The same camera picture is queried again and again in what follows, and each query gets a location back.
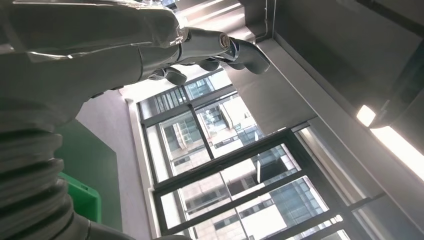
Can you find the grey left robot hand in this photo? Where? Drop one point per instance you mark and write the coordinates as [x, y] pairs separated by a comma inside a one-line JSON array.
[[82, 56]]

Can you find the dark green table mat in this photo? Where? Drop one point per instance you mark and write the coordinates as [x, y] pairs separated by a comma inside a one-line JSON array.
[[92, 155]]

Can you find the green plastic crate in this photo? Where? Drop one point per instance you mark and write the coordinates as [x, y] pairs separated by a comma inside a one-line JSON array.
[[86, 202]]

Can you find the long ceiling light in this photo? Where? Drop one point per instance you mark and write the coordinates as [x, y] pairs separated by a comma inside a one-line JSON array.
[[397, 145]]

